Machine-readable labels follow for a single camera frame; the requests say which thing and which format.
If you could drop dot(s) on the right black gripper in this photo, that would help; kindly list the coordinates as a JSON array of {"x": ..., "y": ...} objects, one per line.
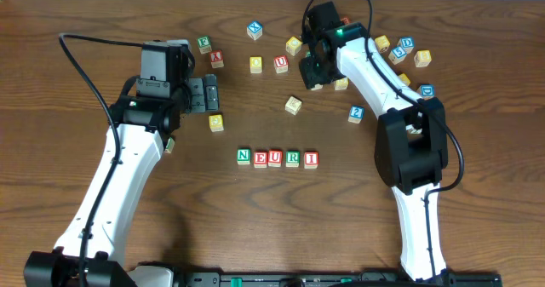
[{"x": 315, "y": 74}]

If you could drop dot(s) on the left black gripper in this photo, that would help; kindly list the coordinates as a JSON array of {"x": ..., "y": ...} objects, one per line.
[{"x": 197, "y": 94}]

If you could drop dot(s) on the blue P block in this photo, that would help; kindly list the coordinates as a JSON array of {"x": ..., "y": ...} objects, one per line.
[{"x": 317, "y": 87}]

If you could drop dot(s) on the yellow S block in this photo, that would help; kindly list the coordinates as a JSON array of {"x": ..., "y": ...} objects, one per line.
[{"x": 341, "y": 84}]

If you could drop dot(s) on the green N block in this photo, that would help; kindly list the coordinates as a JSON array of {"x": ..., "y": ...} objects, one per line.
[{"x": 243, "y": 156}]

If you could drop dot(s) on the red E block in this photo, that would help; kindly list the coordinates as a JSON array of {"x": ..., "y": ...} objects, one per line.
[{"x": 260, "y": 159}]

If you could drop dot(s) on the red I block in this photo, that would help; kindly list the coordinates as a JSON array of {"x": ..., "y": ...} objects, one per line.
[{"x": 310, "y": 160}]

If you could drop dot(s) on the red u block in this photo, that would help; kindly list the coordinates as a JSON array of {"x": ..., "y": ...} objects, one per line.
[
  {"x": 275, "y": 158},
  {"x": 281, "y": 64}
]

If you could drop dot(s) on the green R block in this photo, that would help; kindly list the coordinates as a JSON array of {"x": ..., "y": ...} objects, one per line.
[{"x": 292, "y": 159}]

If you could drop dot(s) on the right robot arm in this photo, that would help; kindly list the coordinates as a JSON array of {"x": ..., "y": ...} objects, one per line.
[{"x": 410, "y": 152}]

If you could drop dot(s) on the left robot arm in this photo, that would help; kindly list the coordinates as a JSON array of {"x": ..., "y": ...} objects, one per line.
[{"x": 141, "y": 122}]

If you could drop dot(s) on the yellow block top centre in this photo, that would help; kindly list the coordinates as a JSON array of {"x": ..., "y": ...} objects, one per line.
[{"x": 293, "y": 46}]

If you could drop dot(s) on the yellow block near left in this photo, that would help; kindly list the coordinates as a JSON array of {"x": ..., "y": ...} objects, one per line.
[{"x": 216, "y": 123}]

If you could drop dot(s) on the green F block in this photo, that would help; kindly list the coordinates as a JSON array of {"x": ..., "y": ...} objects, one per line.
[{"x": 204, "y": 45}]

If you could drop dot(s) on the plain K block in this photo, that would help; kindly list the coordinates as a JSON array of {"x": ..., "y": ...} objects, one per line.
[{"x": 293, "y": 105}]

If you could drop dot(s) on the yellow block centre left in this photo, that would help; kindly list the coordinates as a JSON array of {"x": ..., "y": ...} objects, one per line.
[{"x": 256, "y": 64}]

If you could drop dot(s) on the blue 2 block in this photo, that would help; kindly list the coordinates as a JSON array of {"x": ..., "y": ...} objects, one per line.
[{"x": 356, "y": 114}]

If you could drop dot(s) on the yellow block top right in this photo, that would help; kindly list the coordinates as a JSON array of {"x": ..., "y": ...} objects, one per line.
[{"x": 382, "y": 44}]

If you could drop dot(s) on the blue X block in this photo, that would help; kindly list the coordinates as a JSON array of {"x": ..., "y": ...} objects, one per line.
[{"x": 254, "y": 30}]

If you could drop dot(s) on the green J block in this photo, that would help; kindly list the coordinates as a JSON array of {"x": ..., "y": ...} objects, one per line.
[{"x": 170, "y": 145}]

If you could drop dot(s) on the blue 5 block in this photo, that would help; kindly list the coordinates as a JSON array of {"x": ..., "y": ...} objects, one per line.
[{"x": 396, "y": 55}]

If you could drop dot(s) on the yellow K block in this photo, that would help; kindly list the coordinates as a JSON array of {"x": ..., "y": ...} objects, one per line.
[{"x": 404, "y": 79}]

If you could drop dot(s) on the blue D block upper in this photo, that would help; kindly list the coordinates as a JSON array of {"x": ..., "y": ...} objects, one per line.
[{"x": 406, "y": 43}]

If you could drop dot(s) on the blue d block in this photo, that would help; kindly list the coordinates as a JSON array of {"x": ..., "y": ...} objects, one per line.
[
  {"x": 426, "y": 91},
  {"x": 406, "y": 43}
]

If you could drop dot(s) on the yellow B block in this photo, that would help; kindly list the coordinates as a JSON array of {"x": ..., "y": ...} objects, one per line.
[{"x": 422, "y": 58}]

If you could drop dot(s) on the blue D block lower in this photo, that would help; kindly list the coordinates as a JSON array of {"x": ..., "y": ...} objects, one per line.
[{"x": 426, "y": 91}]

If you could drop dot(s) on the plain L block green 7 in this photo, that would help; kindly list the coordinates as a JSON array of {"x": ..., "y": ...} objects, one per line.
[{"x": 412, "y": 131}]

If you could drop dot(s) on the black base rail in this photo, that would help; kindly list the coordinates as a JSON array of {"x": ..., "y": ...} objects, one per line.
[{"x": 298, "y": 279}]

